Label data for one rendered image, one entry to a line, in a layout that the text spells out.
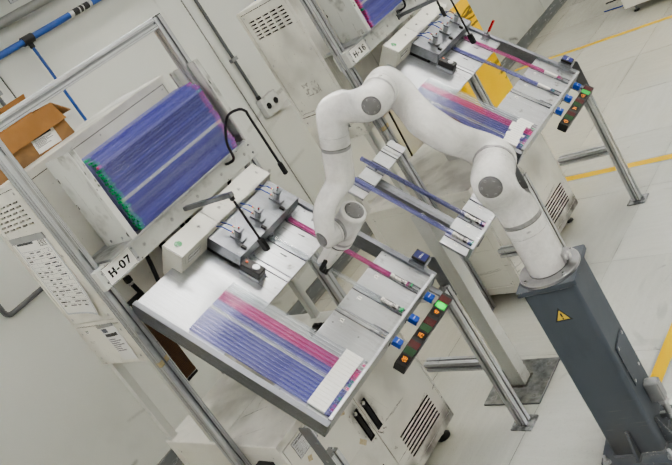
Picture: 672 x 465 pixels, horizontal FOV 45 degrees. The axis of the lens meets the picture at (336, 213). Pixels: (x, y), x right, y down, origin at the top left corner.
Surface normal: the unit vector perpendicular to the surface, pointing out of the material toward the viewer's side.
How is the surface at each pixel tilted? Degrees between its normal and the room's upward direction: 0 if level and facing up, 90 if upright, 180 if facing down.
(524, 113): 45
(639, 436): 90
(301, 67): 90
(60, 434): 90
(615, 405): 90
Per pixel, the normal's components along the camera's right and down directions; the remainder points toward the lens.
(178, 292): 0.13, -0.68
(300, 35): -0.52, 0.58
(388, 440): 0.69, -0.17
